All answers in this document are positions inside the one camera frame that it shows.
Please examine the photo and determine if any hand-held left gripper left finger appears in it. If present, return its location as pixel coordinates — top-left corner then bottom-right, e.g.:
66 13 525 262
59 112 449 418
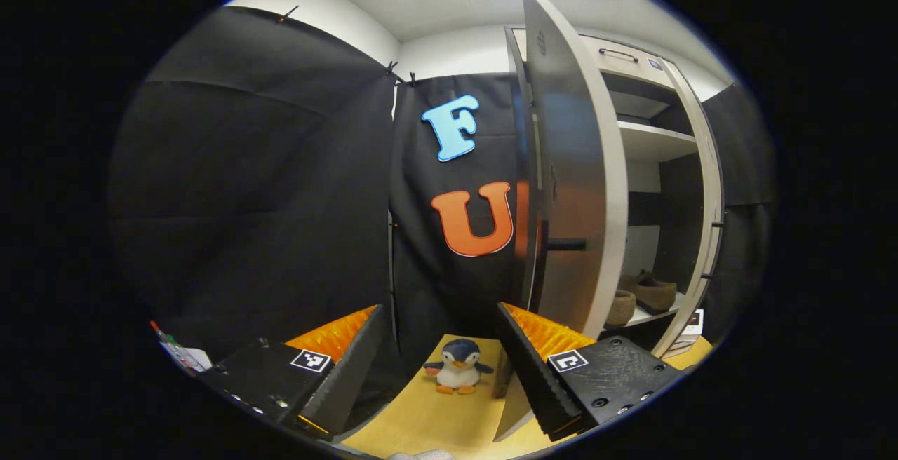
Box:
203 304 387 440

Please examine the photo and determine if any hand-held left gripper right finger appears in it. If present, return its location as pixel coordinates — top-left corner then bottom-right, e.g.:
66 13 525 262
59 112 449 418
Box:
495 301 685 441

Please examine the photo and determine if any brown fuzzy shoe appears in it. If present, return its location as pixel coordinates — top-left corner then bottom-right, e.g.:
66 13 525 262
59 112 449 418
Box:
621 271 678 315
605 290 637 326

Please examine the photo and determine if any white cabinet door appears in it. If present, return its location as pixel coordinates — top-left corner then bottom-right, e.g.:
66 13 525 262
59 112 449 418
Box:
649 59 725 359
493 0 629 443

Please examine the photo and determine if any white shoe cabinet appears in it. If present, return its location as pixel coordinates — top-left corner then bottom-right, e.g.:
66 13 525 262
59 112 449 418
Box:
505 25 723 359

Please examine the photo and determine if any grey cabinet drawer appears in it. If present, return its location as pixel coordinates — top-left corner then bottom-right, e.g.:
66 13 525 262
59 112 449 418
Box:
582 34 678 89

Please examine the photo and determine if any penguin plush toy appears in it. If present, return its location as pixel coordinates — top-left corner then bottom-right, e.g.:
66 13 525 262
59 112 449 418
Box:
423 339 494 395

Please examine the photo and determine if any stack of books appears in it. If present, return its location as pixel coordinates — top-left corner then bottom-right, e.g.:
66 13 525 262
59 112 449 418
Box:
677 309 704 349

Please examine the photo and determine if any white printed paper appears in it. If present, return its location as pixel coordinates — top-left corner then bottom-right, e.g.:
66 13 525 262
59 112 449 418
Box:
149 320 211 373

